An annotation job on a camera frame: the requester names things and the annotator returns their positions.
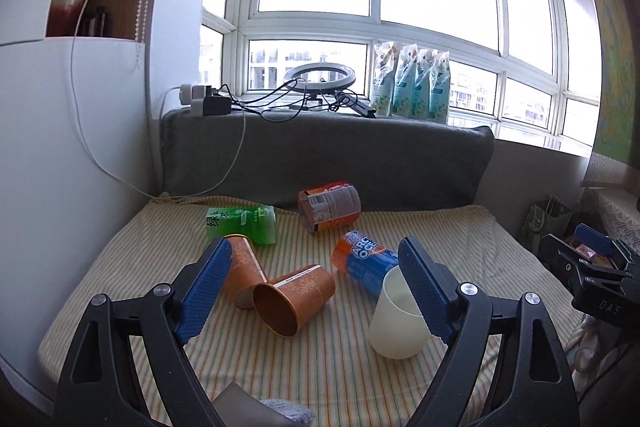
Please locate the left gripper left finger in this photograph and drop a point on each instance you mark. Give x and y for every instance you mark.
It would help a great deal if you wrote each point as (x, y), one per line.
(99, 383)

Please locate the white plastic cup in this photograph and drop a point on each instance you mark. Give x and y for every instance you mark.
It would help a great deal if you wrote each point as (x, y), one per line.
(397, 330)

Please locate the orange paper cup with seam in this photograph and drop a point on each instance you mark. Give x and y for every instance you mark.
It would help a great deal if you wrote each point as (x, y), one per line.
(245, 272)

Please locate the green paper bag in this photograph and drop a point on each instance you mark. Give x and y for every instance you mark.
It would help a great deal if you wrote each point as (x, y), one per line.
(548, 216)

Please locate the blue Arctic Ocean bottle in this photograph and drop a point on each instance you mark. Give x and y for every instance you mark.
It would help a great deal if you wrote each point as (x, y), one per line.
(362, 259)

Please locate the white sofa armrest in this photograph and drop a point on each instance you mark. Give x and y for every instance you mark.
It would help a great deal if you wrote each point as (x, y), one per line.
(75, 167)

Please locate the striped yellow seat cushion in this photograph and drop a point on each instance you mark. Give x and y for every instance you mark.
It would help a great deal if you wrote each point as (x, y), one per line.
(329, 365)

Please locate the green tea bottle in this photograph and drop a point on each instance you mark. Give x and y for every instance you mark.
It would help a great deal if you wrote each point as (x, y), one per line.
(259, 223)

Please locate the grey back cushion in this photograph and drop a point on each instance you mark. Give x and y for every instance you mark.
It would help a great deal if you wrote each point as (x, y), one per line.
(395, 164)

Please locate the orange labelled bottle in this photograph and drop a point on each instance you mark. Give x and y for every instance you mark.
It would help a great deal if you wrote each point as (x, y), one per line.
(328, 206)

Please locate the black power adapter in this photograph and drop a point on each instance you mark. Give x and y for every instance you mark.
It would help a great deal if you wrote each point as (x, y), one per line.
(216, 105)

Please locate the white power plug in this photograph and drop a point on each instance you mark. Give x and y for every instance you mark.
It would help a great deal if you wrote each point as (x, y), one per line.
(193, 95)

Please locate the ring light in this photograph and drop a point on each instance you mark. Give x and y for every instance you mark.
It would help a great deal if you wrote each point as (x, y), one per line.
(313, 80)

